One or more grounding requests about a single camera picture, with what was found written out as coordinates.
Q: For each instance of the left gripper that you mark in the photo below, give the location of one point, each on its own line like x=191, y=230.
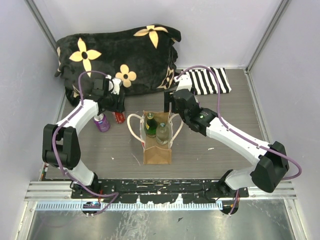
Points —
x=119, y=106

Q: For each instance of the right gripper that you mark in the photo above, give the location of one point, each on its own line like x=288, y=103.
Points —
x=168, y=95

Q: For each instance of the red cola can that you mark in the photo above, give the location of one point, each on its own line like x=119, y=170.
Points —
x=119, y=117

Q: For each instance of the green glass bottle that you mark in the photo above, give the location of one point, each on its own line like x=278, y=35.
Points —
x=150, y=125

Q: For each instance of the clear glass bottle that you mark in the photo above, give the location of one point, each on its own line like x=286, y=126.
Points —
x=162, y=133

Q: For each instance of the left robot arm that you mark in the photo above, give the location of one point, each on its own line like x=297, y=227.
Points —
x=60, y=144

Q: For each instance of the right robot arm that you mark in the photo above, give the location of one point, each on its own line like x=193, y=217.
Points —
x=269, y=163

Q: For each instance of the purple can at left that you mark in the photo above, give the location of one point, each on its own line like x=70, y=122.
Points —
x=101, y=122

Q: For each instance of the black white striped cloth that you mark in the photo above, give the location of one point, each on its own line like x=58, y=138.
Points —
x=204, y=82

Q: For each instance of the black floral plush blanket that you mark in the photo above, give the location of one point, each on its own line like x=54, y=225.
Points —
x=144, y=58

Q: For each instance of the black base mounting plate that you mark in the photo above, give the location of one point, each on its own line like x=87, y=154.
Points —
x=160, y=191

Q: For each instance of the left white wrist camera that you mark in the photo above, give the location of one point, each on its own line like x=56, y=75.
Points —
x=114, y=85

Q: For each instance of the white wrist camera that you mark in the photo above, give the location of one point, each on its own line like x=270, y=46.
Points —
x=114, y=85
x=184, y=82

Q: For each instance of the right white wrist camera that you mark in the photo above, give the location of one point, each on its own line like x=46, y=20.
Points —
x=184, y=82

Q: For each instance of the aluminium rail frame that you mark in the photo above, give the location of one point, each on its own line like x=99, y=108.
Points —
x=57, y=196

